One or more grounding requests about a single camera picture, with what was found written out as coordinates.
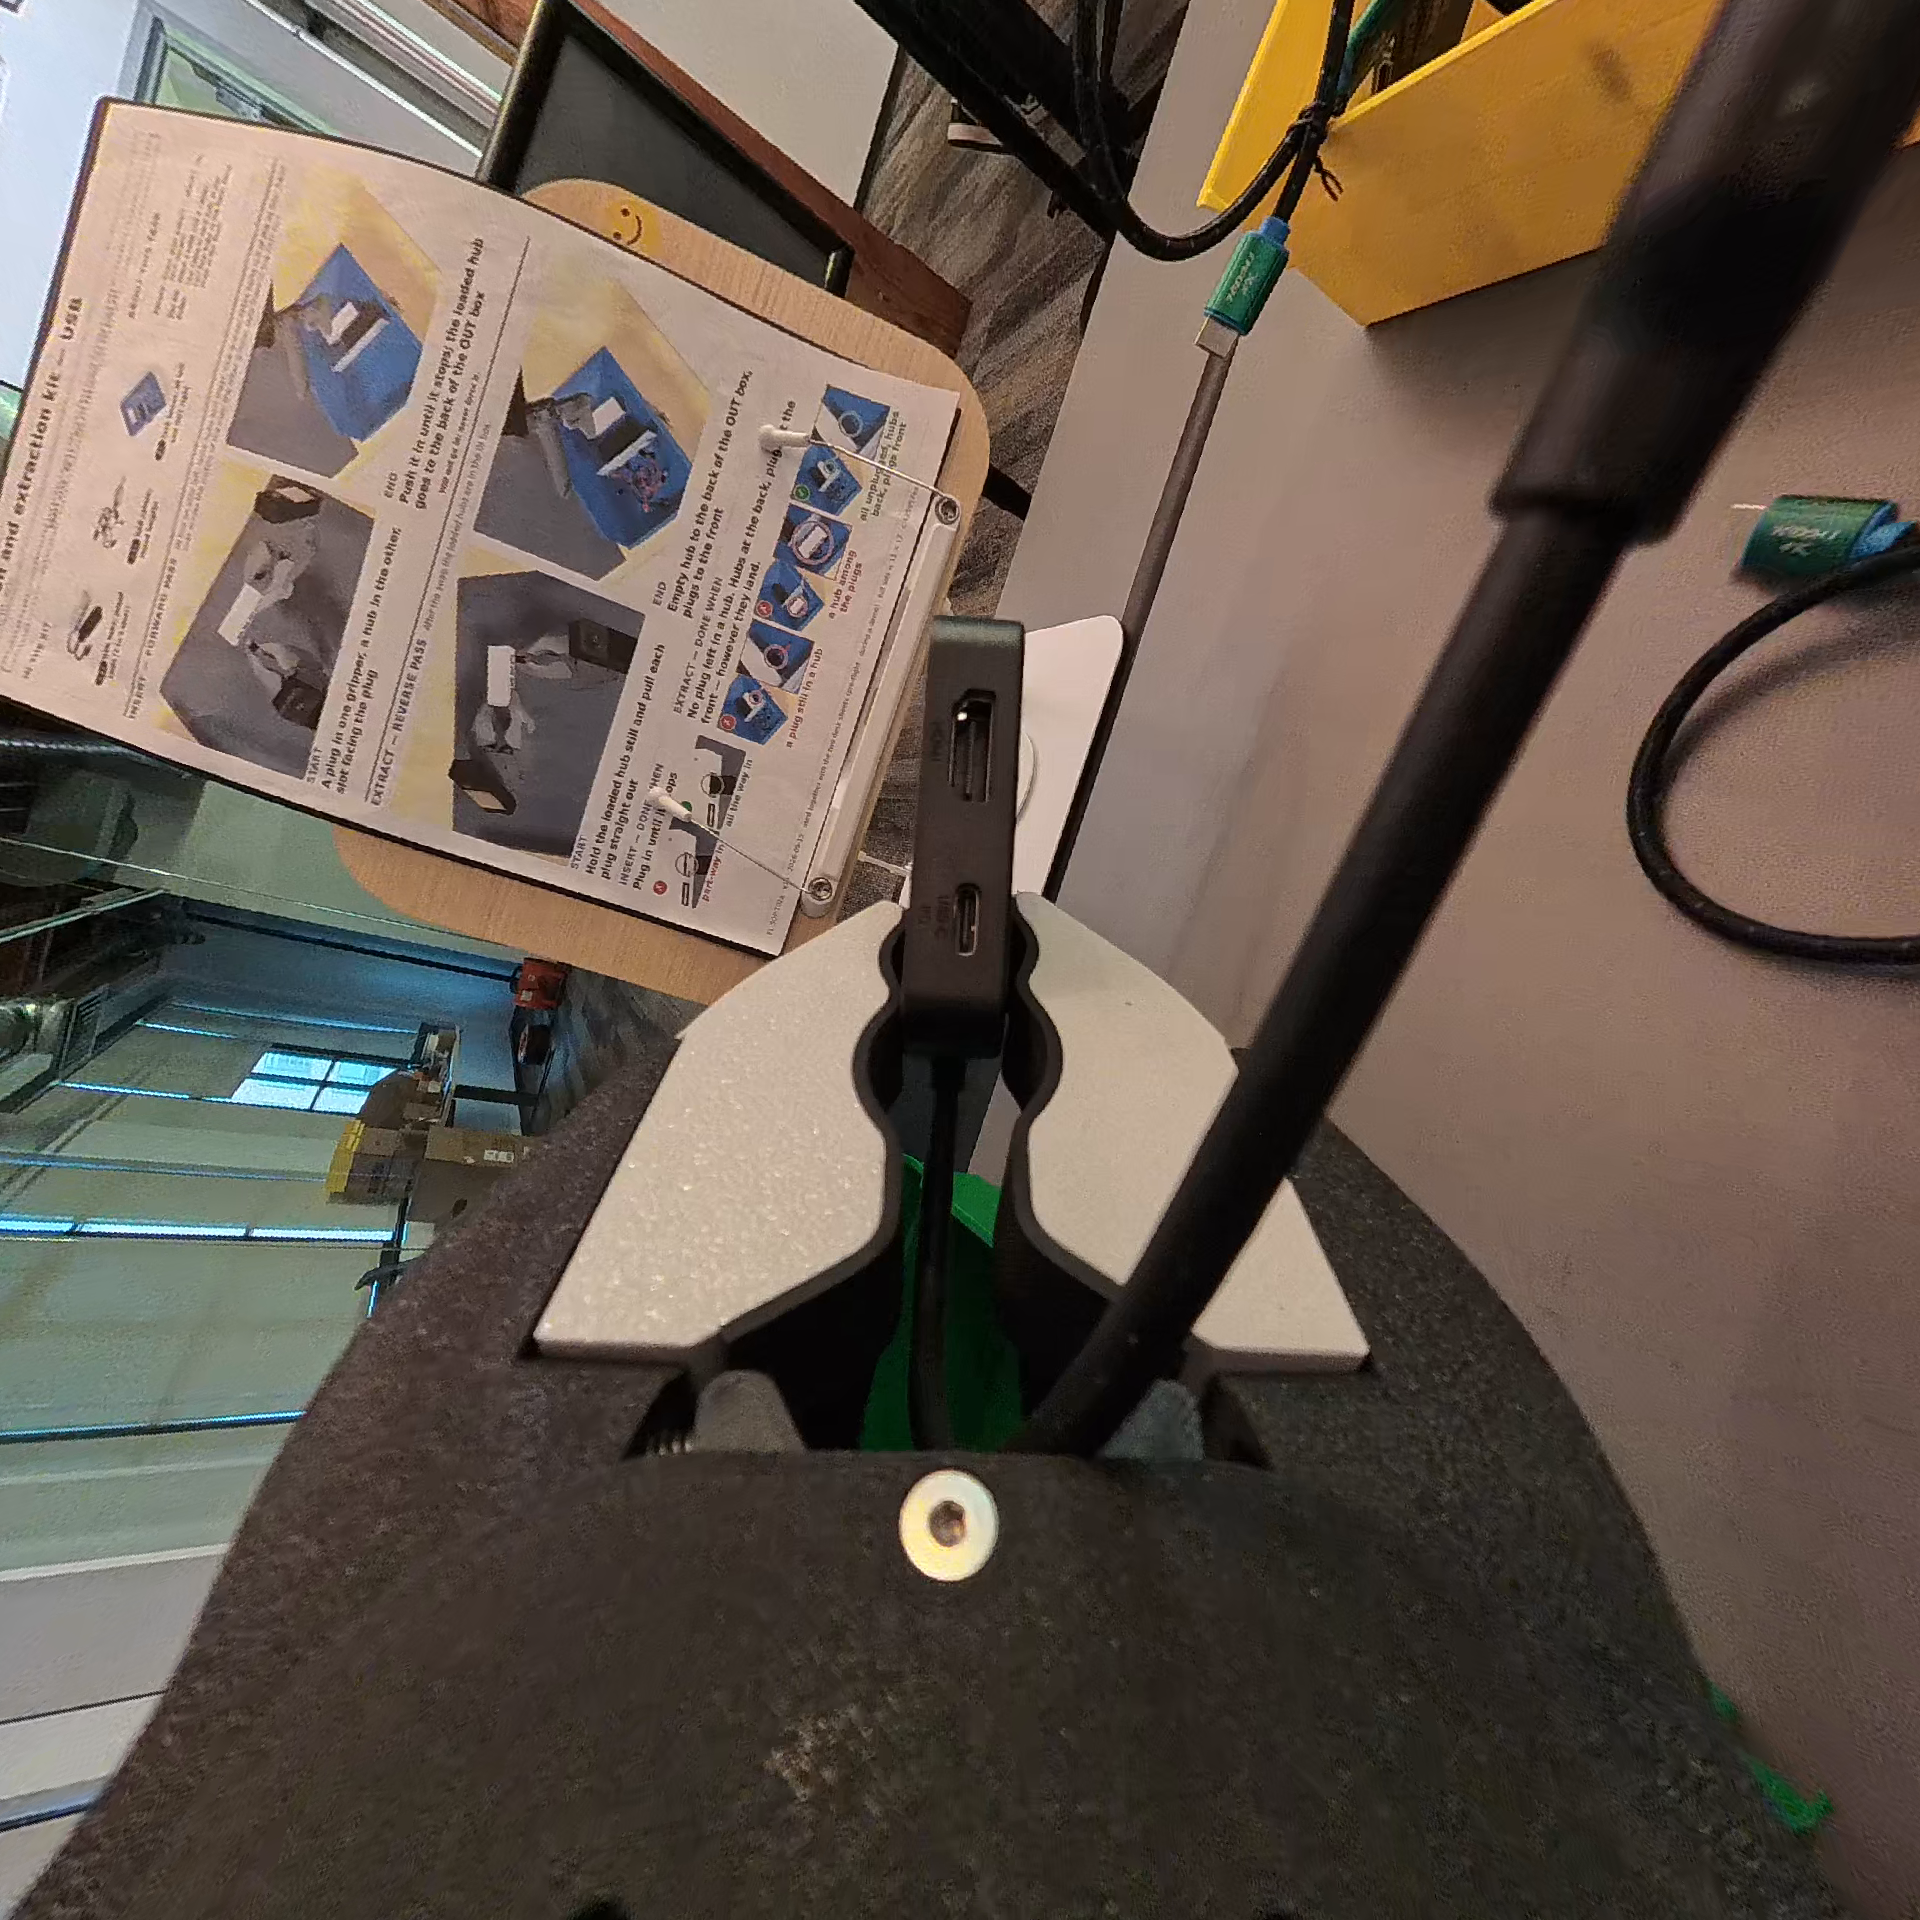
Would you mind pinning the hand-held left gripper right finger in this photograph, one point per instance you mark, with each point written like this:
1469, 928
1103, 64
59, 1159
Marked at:
1142, 1111

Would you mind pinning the green plastic bin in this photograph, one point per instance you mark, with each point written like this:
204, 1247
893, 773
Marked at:
915, 1322

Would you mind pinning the black square hub lead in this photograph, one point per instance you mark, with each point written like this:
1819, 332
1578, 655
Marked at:
1440, 780

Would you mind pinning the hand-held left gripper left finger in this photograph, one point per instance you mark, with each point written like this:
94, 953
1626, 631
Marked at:
707, 1201

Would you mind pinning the cardboard boxes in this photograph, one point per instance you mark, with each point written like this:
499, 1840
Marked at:
406, 1142

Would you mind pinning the yellow plastic bin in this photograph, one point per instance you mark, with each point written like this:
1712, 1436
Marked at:
1501, 182

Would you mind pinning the printed instruction sheet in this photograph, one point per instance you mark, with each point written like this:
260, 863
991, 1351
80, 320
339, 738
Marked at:
452, 510

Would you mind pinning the red floor canister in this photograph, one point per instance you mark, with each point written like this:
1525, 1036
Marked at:
540, 991

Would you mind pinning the yellow smiley sticker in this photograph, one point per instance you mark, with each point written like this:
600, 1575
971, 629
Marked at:
622, 221

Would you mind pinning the instruction sheet on stand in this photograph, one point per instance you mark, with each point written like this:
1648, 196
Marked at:
931, 391

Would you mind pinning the white stand base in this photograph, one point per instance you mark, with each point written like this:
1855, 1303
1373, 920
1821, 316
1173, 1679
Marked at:
1056, 736

